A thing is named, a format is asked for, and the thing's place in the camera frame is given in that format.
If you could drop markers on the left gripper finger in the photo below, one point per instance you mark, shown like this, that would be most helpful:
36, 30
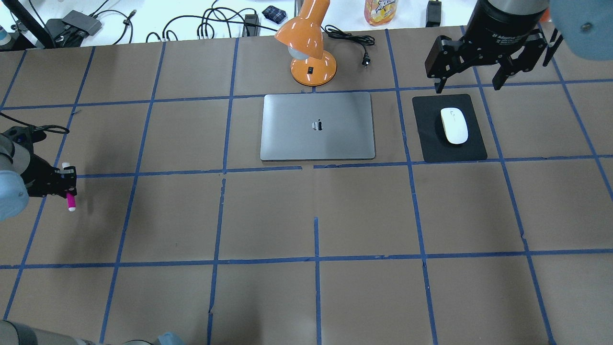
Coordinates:
68, 182

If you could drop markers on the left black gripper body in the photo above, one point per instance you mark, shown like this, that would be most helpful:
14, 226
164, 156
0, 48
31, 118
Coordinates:
39, 178

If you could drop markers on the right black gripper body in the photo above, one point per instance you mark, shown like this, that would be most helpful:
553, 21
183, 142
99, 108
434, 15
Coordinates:
503, 26

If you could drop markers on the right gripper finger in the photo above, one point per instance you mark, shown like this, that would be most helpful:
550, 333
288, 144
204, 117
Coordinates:
533, 48
445, 59

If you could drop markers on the pink highlighter pen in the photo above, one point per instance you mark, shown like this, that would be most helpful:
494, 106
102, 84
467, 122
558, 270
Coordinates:
71, 201

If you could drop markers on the white computer mouse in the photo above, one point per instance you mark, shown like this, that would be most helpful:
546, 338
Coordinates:
455, 127

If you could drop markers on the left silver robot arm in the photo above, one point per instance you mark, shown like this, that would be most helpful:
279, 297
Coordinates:
14, 159

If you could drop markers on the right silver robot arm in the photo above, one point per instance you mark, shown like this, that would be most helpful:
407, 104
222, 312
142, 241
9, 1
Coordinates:
585, 25

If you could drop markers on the black mousepad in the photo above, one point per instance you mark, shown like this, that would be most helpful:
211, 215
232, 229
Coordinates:
435, 148

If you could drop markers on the black power adapter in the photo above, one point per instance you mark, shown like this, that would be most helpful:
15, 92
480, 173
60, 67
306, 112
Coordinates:
433, 13

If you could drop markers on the yellow drink bottle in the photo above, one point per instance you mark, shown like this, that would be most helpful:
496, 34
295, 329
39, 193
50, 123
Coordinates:
380, 12

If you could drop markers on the grey closed laptop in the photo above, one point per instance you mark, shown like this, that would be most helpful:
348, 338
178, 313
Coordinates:
318, 126

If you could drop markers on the black monitor stand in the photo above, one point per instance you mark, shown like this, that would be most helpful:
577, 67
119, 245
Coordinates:
40, 31

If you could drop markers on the orange desk lamp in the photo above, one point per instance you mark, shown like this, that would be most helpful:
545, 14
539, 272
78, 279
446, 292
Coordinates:
311, 65

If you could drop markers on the dark blue checkered pouch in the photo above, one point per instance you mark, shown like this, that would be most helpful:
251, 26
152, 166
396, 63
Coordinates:
274, 14

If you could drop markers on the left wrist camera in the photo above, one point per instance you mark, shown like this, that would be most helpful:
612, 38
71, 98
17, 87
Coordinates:
22, 135

